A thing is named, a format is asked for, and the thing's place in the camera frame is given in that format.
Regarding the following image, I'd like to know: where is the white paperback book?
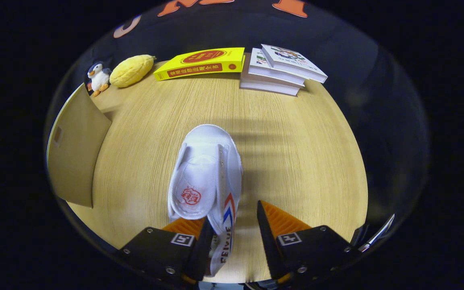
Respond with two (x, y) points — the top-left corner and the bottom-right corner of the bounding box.
(248, 48), (307, 87)

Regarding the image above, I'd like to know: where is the yellow round plush cushion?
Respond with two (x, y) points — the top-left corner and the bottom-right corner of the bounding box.
(109, 54), (157, 89)

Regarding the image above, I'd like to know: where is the brown cover book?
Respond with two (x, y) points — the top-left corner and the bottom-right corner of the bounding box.
(240, 52), (301, 96)

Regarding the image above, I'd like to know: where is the white floral cover book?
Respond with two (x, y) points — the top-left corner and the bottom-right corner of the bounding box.
(261, 44), (328, 84)

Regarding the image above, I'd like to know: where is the yellow book with red circle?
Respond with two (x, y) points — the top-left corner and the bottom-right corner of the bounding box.
(153, 47), (246, 81)

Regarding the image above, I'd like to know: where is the penguin plush toy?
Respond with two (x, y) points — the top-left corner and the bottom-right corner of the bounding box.
(86, 61), (112, 97)

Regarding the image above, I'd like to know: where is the white canvas shoe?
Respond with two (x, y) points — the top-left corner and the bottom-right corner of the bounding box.
(167, 124), (244, 278)

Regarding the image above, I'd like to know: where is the black backdrop cloth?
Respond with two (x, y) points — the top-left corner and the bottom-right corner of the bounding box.
(43, 0), (430, 250)

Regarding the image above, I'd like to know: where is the beige fabric storage box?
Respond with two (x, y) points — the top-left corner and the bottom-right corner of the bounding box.
(47, 83), (112, 209)

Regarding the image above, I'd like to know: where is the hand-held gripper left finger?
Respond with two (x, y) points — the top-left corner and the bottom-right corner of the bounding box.
(115, 217), (215, 287)

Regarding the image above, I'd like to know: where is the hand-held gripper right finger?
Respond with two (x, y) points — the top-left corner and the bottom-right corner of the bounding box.
(257, 200), (363, 285)

